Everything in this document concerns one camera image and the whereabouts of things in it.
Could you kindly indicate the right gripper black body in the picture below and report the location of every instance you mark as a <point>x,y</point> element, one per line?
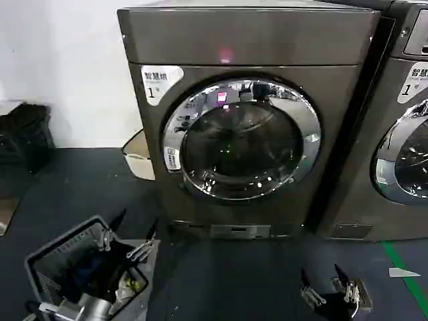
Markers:
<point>336,309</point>

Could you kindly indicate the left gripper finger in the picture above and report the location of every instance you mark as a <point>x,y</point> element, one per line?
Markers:
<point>143,249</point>
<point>107,239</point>

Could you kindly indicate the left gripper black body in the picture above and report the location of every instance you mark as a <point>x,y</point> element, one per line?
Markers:
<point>107,274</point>

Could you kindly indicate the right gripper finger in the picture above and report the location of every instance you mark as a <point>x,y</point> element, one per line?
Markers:
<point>347,289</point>
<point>311,294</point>

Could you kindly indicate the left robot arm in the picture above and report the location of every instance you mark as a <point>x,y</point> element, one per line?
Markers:
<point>90,309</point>

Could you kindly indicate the dark blue garment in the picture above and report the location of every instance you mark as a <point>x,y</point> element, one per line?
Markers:
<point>82,267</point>

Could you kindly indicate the white yellow patterned garment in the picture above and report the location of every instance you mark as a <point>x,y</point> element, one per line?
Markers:
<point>132,284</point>

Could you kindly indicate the grey plastic laundry basket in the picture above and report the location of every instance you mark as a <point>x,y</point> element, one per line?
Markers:
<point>63,244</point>

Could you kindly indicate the white paper scrap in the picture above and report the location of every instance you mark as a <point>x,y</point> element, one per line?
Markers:
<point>403,273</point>

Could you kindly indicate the green floor tape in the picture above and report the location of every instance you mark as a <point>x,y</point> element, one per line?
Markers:
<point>401,267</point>

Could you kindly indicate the grey dryer kick panel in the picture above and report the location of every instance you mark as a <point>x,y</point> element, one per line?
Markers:
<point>240,231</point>
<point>352,231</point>

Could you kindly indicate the white cardboard box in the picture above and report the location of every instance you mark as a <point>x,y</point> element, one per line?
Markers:
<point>138,160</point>

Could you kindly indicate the small white door label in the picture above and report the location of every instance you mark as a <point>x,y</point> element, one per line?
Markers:
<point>172,160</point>

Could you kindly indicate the brown cardboard sheet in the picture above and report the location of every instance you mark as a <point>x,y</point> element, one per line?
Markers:
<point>7,212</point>

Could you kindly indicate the black bag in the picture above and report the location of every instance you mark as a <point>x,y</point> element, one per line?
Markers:
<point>26,133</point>

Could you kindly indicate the round chrome glass dryer door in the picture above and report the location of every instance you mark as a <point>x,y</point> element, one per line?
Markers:
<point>240,143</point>
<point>411,157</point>

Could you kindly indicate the grey front-load dryer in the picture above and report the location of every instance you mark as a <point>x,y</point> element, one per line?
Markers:
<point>378,133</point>
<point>254,43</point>

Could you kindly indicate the white number sticker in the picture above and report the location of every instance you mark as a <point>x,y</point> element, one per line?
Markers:
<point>413,83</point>
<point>157,85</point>

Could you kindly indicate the dryer control panel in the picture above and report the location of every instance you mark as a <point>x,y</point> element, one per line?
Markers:
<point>418,33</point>

